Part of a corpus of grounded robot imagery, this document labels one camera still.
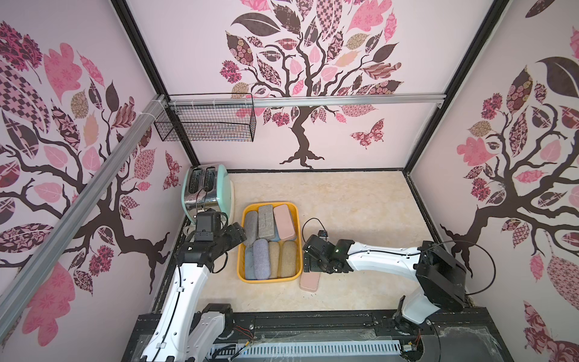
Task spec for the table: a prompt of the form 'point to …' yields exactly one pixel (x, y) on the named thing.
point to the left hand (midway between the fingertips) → (238, 239)
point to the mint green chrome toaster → (207, 188)
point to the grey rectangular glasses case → (266, 222)
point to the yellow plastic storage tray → (295, 210)
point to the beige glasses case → (289, 259)
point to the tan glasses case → (274, 251)
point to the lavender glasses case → (261, 259)
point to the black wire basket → (178, 124)
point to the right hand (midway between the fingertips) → (312, 263)
